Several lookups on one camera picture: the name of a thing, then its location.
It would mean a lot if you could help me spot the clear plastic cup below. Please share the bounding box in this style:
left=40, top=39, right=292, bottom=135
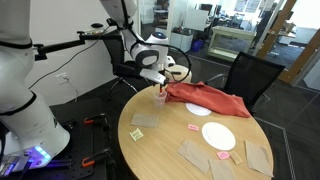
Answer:
left=153, top=91, right=167, bottom=109

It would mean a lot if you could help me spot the brown napkin at edge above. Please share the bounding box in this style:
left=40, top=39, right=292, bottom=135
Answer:
left=209, top=159, right=236, bottom=180

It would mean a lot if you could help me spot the white paper plate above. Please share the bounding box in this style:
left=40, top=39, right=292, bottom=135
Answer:
left=202, top=122, right=236, bottom=151

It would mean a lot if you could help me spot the small brown packet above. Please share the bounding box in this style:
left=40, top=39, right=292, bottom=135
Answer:
left=229, top=151, right=243, bottom=165

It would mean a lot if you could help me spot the brown napkin middle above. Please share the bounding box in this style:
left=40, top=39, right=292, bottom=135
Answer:
left=177, top=140, right=211, bottom=173

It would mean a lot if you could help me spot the white round stool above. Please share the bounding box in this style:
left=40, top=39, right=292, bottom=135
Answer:
left=165, top=65, right=192, bottom=83

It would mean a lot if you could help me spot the white plate under cloth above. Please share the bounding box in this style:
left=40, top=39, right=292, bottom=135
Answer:
left=186, top=103, right=211, bottom=116

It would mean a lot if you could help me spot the red cloth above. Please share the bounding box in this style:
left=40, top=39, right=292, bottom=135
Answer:
left=166, top=82, right=251, bottom=118

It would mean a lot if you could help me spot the brown napkin near cup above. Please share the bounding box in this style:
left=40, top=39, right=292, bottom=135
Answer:
left=131, top=114, right=159, bottom=127

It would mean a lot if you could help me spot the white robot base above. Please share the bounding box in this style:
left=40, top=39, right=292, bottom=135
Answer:
left=0, top=0, right=70, bottom=172

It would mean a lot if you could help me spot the wall power outlet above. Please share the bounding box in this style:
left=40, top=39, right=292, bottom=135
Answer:
left=56, top=73, right=69, bottom=85

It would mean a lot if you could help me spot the red and white marker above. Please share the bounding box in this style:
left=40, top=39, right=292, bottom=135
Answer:
left=159, top=85, right=163, bottom=94

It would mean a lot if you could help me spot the wooden bench table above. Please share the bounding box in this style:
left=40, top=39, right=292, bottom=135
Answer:
left=207, top=26, right=255, bottom=62

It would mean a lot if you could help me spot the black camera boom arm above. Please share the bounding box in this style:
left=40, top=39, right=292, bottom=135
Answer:
left=33, top=31, right=121, bottom=61

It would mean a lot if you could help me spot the brown napkin far edge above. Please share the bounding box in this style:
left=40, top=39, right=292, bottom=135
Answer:
left=245, top=140, right=274, bottom=178

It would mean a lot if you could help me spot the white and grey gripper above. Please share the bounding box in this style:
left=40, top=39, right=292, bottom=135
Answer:
left=139, top=68, right=166, bottom=85

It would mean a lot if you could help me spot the pink packet near plate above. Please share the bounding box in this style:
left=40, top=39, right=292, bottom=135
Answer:
left=188, top=124, right=199, bottom=131

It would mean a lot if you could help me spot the orange handled clamp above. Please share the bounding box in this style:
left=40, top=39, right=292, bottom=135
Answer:
left=83, top=113, right=111, bottom=130
left=81, top=148, right=113, bottom=167

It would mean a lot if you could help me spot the black mesh office chair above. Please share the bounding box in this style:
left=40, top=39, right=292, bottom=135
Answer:
left=205, top=52, right=285, bottom=114

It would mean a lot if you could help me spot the green sugar packet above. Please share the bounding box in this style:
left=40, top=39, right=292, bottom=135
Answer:
left=130, top=128, right=143, bottom=141

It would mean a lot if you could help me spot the pink packet at edge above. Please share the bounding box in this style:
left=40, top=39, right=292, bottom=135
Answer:
left=217, top=151, right=230, bottom=160

